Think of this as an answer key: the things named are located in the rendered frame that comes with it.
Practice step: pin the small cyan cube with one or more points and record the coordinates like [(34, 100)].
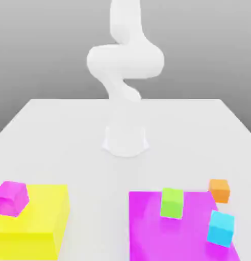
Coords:
[(221, 229)]

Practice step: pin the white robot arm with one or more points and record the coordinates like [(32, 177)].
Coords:
[(125, 61)]

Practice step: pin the small magenta cube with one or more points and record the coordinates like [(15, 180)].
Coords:
[(11, 198)]

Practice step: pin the large yellow box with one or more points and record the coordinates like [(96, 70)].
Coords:
[(41, 220)]

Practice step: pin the small green cube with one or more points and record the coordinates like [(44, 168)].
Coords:
[(172, 204)]

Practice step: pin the large magenta box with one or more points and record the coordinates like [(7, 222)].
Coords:
[(154, 234)]

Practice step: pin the small orange cube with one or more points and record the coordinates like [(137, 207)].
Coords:
[(220, 191)]

